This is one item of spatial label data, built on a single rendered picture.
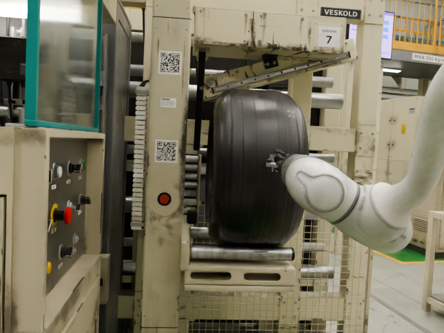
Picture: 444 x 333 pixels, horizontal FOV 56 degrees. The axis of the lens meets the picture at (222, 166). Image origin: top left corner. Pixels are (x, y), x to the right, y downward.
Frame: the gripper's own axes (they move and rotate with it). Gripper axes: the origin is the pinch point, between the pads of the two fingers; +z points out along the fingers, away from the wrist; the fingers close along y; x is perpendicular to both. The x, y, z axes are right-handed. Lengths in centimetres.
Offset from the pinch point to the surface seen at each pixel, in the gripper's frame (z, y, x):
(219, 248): 11.8, 14.1, 33.1
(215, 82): 67, 15, -19
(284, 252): 11.4, -7.1, 33.5
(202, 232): 39, 18, 38
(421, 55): 651, -402, -90
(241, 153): 4.6, 10.3, 0.5
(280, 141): 6.4, -1.4, -3.5
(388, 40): 379, -206, -79
